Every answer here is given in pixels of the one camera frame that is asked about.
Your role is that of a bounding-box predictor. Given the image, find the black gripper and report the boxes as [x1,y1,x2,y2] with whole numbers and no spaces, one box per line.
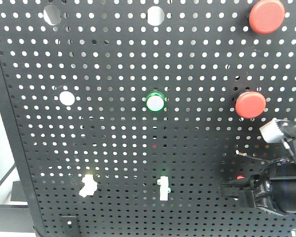
[220,118,296,215]

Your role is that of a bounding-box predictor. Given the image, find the lower red mushroom button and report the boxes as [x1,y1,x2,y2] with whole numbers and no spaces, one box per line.
[235,91,266,119]

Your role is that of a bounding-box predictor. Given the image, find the red mushroom button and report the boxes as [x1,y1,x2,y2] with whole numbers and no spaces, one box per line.
[235,91,266,119]
[249,0,285,35]

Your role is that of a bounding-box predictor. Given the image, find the green round push button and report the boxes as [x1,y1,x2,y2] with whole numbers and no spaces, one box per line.
[146,91,166,112]

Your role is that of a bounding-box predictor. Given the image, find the black perforated pegboard panel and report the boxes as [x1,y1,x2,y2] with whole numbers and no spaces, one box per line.
[0,0,296,237]

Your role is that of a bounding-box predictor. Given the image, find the upper red mushroom button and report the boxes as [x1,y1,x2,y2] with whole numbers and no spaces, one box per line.
[249,0,285,35]

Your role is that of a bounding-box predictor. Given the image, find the black box on desk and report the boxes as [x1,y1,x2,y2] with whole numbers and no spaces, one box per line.
[10,181,27,202]

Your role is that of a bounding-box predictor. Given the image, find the white standing desk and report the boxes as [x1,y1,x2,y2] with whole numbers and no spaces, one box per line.
[0,202,34,233]

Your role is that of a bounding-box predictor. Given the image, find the thin gripper cable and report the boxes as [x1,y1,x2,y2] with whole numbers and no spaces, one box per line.
[235,139,296,185]

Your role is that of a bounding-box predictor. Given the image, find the white green toggle switch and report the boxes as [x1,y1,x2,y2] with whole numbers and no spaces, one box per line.
[157,176,171,201]

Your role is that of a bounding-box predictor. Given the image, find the yellow toggle switch lower left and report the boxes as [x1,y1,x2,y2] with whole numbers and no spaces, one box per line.
[79,174,98,198]

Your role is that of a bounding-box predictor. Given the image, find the left black clamp bracket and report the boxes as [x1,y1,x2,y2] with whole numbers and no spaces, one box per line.
[61,216,80,237]

